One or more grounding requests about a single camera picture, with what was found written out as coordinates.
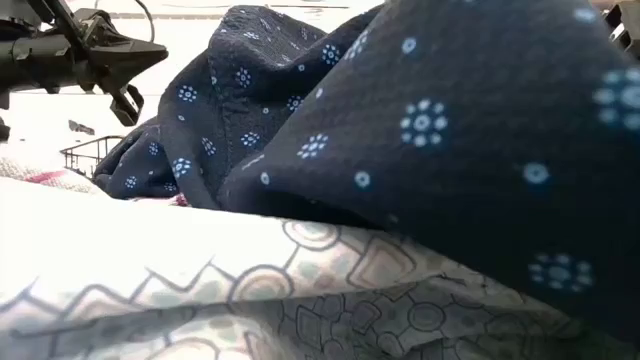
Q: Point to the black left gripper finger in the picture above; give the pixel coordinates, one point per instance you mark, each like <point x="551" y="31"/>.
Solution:
<point x="125" y="60"/>

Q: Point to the pale blue patterned shirt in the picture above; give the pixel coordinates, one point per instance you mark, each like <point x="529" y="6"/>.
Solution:
<point x="150" y="240"/>

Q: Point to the navy white-dotted cloth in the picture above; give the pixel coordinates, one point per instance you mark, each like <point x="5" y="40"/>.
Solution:
<point x="450" y="175"/>

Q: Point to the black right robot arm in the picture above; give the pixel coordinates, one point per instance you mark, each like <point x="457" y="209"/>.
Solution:
<point x="627" y="30"/>

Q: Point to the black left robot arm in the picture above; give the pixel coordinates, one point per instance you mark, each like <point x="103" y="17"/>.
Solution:
<point x="35" y="55"/>

